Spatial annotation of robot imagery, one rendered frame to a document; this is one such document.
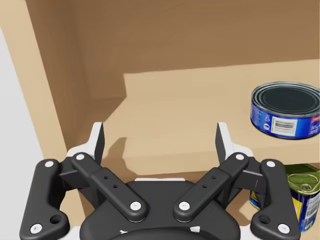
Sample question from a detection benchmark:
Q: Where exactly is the pale wooden shelf unit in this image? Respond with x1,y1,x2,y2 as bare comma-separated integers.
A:
0,0,320,230

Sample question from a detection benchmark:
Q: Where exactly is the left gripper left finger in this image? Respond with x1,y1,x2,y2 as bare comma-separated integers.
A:
19,121,149,240

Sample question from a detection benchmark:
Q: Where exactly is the blue flat can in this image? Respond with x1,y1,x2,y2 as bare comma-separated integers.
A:
249,81,320,140

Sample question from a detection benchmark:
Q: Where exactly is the green and blue rectangular can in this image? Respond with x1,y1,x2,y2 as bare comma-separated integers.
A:
249,163,320,233

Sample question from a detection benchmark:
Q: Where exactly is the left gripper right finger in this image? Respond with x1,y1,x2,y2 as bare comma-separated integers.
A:
172,121,302,240

